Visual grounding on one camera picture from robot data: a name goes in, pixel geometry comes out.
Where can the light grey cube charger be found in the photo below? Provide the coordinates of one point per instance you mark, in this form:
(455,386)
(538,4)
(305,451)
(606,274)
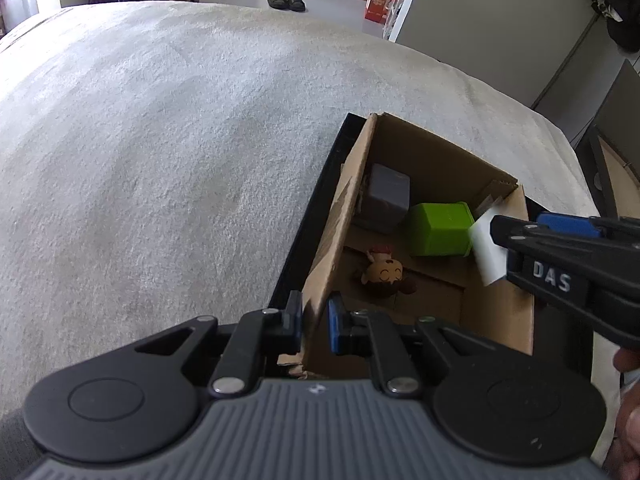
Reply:
(387,200)

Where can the person's right hand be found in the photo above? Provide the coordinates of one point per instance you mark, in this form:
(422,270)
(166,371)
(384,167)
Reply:
(627,410)

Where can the grey panel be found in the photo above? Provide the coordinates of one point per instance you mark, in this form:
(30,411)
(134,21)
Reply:
(627,95)

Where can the white wall charger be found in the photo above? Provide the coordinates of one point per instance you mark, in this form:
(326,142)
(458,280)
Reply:
(487,250)

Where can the green plastic cup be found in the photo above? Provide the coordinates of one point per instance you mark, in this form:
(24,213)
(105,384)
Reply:
(440,230)

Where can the black slipper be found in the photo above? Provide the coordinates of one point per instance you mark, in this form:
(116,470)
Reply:
(296,3)
(277,0)

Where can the black-framed brown board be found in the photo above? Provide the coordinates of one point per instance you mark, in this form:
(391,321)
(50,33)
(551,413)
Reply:
(617,175)

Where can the brown cardboard box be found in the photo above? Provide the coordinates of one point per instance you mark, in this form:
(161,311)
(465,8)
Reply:
(500,320)

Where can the black tray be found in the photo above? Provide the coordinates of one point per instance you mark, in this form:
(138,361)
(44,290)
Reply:
(320,200)

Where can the orange carton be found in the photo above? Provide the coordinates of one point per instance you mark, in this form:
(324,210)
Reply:
(377,2)

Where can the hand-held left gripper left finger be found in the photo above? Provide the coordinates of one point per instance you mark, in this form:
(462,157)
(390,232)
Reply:
(297,317)

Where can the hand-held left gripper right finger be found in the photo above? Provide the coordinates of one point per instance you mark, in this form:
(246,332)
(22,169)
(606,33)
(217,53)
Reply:
(335,327)

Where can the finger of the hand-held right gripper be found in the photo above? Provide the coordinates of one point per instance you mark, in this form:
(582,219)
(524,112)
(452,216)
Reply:
(515,237)
(567,225)

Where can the brown-haired doll figurine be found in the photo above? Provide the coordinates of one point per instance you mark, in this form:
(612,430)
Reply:
(385,272)

